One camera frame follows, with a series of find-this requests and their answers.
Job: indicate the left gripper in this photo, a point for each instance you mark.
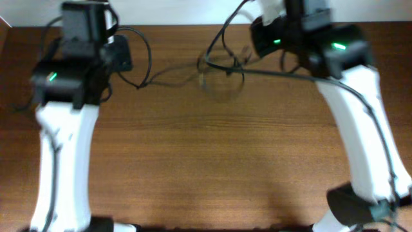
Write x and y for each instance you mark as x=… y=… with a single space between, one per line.
x=121 y=49

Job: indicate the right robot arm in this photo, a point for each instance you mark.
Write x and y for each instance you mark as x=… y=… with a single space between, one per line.
x=341 y=64

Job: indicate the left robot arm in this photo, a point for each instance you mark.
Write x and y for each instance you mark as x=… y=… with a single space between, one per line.
x=68 y=81

